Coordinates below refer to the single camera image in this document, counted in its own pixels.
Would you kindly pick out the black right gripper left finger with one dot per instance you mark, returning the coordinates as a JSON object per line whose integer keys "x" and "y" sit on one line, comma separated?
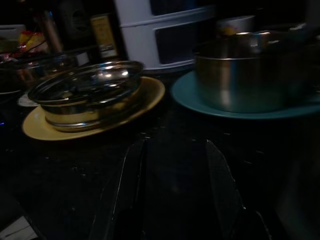
{"x": 125, "y": 190}

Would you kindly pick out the small steel pot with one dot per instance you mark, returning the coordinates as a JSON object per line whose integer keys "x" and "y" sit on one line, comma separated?
{"x": 237, "y": 82}

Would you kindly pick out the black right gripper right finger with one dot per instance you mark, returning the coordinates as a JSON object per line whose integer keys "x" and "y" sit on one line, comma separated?
{"x": 225, "y": 190}

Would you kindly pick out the yellow red snack packet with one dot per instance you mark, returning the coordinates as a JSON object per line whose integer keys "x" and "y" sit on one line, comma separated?
{"x": 32, "y": 40}

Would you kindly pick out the white tiered storage rack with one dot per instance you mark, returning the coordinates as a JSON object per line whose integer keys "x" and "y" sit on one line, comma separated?
{"x": 140, "y": 37}

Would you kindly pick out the shiny steel bowl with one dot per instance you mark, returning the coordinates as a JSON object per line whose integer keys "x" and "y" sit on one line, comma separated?
{"x": 37, "y": 67}

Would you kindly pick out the steel steamer pot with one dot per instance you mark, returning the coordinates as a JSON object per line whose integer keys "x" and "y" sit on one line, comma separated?
{"x": 75, "y": 115}

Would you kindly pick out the yellow oil tin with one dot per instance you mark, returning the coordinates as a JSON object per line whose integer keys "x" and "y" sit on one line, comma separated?
{"x": 103, "y": 35}

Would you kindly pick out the dark wall socket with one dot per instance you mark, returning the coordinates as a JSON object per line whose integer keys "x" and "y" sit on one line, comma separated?
{"x": 75, "y": 22}

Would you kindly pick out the floral plate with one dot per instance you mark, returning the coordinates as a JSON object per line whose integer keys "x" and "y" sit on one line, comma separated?
{"x": 23, "y": 101}

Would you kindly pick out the teal plate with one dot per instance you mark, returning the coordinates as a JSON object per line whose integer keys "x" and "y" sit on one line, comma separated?
{"x": 185, "y": 95}

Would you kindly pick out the yellow plate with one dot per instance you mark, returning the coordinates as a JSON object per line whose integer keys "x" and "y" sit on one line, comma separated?
{"x": 150, "y": 95}

